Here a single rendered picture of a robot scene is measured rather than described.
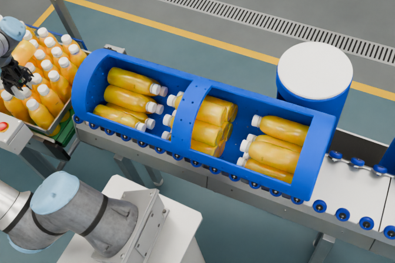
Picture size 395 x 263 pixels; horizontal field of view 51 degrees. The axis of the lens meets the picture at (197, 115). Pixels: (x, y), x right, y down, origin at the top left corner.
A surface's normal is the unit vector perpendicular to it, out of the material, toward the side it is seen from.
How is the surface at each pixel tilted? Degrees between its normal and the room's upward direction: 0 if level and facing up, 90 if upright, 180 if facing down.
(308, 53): 0
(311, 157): 30
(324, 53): 0
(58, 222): 70
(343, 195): 0
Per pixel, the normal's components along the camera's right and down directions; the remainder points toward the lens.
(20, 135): 0.90, 0.29
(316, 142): -0.19, -0.36
